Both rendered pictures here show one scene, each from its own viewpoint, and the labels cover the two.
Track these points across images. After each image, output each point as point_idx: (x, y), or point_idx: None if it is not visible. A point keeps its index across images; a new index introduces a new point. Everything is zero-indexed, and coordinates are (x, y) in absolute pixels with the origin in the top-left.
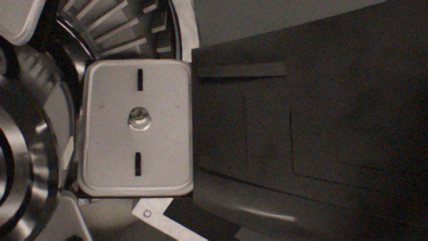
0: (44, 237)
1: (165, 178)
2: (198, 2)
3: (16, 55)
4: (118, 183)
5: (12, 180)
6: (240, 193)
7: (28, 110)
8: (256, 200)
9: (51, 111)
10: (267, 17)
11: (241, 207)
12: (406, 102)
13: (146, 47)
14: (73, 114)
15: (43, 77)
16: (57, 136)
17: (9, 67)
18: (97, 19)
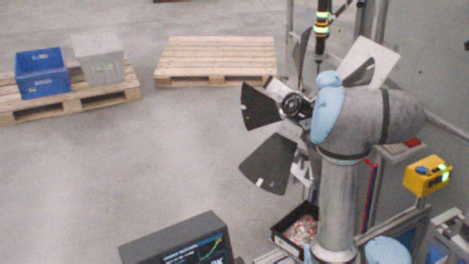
0: (294, 129)
1: (306, 127)
2: (412, 203)
3: (308, 103)
4: (302, 124)
5: (294, 111)
6: (309, 134)
7: (300, 104)
8: (309, 136)
9: (303, 108)
10: (427, 227)
11: (307, 135)
12: None
13: None
14: (308, 115)
15: (308, 107)
16: (300, 110)
17: (304, 101)
18: None
